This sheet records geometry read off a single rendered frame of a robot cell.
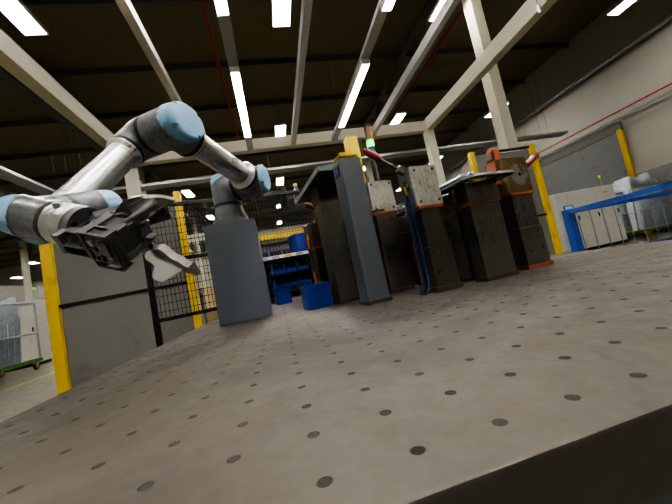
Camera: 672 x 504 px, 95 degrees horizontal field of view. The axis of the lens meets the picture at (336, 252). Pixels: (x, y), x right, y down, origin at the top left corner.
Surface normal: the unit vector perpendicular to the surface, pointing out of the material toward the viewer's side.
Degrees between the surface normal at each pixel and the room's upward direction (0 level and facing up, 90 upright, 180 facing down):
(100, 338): 90
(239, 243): 90
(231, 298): 90
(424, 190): 90
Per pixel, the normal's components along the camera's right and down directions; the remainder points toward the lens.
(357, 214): 0.31, -0.14
